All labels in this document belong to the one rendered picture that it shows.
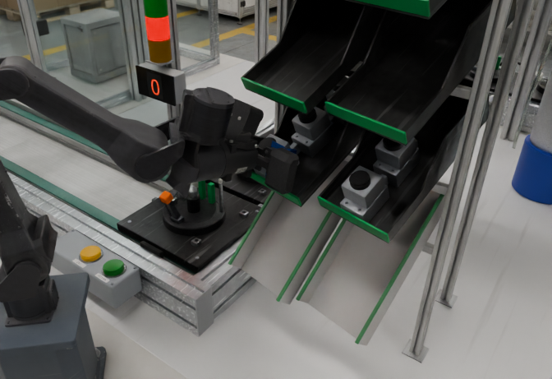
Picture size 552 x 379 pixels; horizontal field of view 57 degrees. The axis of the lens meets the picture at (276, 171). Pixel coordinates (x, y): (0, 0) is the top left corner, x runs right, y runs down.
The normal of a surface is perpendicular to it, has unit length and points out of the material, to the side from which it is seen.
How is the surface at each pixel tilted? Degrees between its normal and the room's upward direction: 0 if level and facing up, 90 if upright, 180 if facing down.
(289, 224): 45
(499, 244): 0
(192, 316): 90
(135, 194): 0
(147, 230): 0
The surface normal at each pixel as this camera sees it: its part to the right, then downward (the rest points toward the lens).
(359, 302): -0.48, -0.36
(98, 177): 0.03, -0.85
